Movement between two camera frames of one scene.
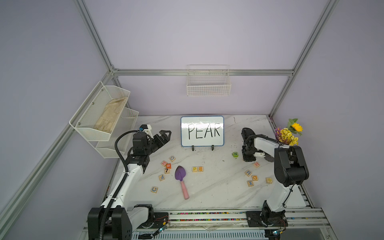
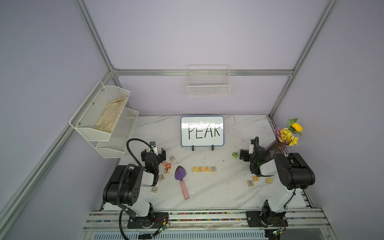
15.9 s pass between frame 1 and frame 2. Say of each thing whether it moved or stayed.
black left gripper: moved
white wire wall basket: stayed
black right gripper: moved
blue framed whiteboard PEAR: stayed
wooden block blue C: stayed
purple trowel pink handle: stayed
